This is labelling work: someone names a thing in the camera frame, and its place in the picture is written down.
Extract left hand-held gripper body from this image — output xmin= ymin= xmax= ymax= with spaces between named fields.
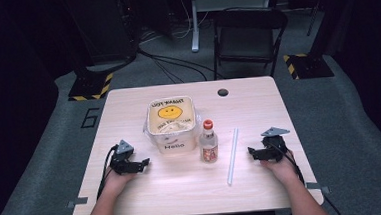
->
xmin=107 ymin=138 xmax=144 ymax=177

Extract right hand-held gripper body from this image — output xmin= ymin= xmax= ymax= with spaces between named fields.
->
xmin=255 ymin=124 xmax=293 ymax=163

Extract white square bucket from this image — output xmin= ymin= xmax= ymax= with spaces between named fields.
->
xmin=145 ymin=94 xmax=199 ymax=156

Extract person's left hand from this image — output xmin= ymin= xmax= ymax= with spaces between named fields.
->
xmin=102 ymin=164 xmax=142 ymax=196

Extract person's right hand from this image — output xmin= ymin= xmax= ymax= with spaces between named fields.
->
xmin=258 ymin=148 xmax=300 ymax=186

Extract white straw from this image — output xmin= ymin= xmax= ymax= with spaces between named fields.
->
xmin=223 ymin=128 xmax=243 ymax=186

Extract clear bottle with red cap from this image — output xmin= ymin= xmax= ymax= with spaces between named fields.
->
xmin=197 ymin=118 xmax=221 ymax=164

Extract smiley face plastic bag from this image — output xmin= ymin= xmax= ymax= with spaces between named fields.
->
xmin=140 ymin=94 xmax=204 ymax=145

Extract black striped stand base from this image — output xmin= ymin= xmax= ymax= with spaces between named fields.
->
xmin=281 ymin=51 xmax=336 ymax=82
xmin=66 ymin=69 xmax=116 ymax=103

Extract black folding chair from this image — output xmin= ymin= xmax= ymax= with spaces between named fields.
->
xmin=209 ymin=3 xmax=293 ymax=82

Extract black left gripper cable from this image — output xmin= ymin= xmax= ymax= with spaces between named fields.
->
xmin=93 ymin=143 xmax=123 ymax=200

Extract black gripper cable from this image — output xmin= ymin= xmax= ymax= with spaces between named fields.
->
xmin=270 ymin=135 xmax=343 ymax=215
xmin=93 ymin=143 xmax=123 ymax=200

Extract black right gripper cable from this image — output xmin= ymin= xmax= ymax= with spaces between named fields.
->
xmin=270 ymin=135 xmax=343 ymax=215

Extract grey table bracket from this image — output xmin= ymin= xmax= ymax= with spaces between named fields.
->
xmin=66 ymin=196 xmax=89 ymax=210
xmin=304 ymin=180 xmax=332 ymax=196

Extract black floor cable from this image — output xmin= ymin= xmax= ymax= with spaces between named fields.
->
xmin=137 ymin=42 xmax=225 ymax=87

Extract white floor cables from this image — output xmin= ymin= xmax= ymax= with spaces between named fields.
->
xmin=137 ymin=0 xmax=212 ymax=44

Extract white desk frame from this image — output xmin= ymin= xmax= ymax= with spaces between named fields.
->
xmin=187 ymin=0 xmax=277 ymax=53

